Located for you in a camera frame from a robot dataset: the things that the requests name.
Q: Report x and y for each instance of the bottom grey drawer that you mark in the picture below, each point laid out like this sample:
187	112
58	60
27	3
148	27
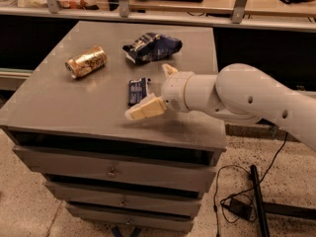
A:
129	217

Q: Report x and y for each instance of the grey drawer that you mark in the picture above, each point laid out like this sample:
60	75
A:
129	217
130	170
125	199

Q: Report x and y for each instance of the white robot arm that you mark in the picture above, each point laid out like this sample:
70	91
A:
239	93

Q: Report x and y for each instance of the gold drink can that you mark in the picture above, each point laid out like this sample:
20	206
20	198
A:
85	63

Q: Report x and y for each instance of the blue chip bag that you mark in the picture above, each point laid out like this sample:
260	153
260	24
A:
151	47

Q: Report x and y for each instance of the black floor bar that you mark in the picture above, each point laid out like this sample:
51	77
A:
259	202

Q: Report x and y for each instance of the blue rxbar blueberry wrapper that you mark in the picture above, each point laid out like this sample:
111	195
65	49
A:
138	90

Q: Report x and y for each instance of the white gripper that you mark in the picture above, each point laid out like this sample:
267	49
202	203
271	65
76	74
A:
174	92

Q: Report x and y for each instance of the black power adapter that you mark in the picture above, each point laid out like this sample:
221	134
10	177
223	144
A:
240	208

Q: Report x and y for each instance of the metal railing frame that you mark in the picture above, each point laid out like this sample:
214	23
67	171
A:
248	14

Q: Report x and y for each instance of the top grey drawer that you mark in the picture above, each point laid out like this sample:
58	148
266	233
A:
130	170

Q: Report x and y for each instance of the grey drawer cabinet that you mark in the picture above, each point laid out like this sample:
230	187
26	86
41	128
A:
54	110

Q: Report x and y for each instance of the middle grey drawer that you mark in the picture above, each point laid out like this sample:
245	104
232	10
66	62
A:
125	199

